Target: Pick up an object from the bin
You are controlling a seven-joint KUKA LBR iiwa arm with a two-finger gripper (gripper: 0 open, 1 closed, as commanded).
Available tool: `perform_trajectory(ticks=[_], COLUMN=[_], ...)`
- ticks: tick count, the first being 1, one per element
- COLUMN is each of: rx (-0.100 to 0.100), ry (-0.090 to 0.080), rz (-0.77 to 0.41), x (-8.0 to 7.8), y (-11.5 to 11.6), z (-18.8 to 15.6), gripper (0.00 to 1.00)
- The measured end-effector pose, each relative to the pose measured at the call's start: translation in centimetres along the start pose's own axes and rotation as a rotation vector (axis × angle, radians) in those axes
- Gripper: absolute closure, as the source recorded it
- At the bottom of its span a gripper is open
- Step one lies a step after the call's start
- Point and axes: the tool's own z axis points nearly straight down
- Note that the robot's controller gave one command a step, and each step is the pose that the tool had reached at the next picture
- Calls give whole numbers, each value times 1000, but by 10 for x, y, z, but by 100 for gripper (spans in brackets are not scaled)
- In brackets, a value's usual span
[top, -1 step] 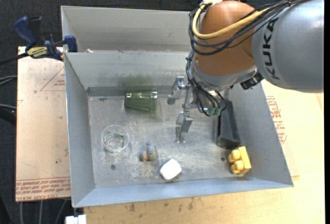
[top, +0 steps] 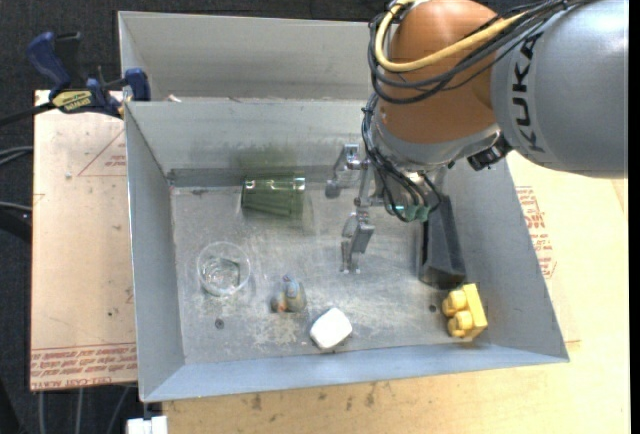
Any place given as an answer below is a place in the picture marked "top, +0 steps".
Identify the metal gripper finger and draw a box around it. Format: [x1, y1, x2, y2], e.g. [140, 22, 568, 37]
[340, 211, 377, 275]
[324, 144, 374, 199]

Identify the grey metal bin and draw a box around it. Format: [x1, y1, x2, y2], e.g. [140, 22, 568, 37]
[117, 10, 571, 404]

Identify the dark grey flat block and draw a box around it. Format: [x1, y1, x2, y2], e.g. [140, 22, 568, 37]
[416, 194, 468, 289]

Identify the green clear glass cup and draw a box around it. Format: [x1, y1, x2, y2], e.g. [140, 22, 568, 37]
[240, 175, 308, 224]

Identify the small toy duck figure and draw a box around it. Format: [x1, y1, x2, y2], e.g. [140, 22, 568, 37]
[270, 273, 308, 315]

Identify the white rounded block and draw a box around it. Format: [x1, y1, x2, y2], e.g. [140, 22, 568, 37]
[308, 306, 354, 351]

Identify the yellow toy brick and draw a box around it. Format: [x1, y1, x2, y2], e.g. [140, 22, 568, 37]
[440, 283, 490, 340]

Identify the brown cardboard board red print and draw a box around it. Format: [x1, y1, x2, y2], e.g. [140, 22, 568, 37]
[29, 89, 584, 393]

